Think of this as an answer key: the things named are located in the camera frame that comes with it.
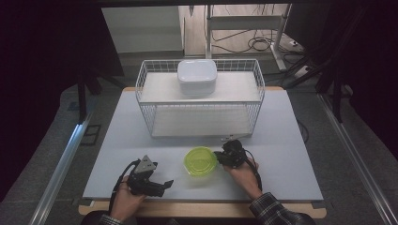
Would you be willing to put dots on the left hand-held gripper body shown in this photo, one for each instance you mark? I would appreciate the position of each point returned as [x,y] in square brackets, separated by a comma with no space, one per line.
[144,182]

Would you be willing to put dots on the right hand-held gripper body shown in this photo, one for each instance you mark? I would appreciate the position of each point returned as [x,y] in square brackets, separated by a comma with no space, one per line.
[234,154]

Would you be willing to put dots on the green plastic bowl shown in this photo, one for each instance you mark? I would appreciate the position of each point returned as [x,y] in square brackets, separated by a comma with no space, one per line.
[200,161]

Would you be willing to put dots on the white plastic container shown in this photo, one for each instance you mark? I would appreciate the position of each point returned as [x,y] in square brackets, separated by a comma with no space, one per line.
[197,75]

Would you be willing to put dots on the person's left hand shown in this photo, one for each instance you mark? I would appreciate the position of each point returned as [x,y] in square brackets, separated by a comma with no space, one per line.
[126,201]

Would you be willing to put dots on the person's right hand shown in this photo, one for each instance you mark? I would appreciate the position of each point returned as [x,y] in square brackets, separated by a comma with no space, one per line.
[244,179]

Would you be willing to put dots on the black stand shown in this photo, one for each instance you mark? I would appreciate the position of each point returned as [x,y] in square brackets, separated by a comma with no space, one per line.
[336,97]
[83,97]

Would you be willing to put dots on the white power strip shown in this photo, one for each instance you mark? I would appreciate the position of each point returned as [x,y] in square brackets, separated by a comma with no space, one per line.
[302,71]

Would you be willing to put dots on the white panel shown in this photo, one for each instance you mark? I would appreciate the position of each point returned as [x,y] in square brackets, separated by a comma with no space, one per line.
[144,28]

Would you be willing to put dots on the aluminium rail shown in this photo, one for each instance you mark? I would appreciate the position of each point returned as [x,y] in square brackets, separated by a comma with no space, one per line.
[59,175]
[356,146]

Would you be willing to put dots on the white desk frame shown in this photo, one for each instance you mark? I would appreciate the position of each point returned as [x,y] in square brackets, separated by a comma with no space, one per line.
[244,22]

